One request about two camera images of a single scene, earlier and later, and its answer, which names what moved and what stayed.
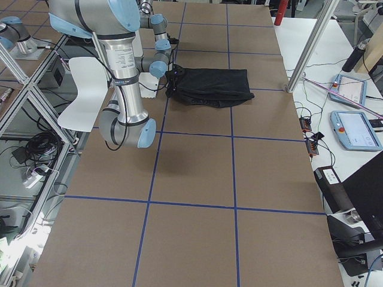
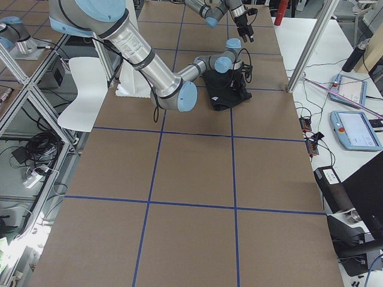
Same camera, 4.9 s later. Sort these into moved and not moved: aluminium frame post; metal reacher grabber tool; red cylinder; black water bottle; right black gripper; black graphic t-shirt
Moved: right black gripper; black graphic t-shirt
Not moved: black water bottle; red cylinder; metal reacher grabber tool; aluminium frame post
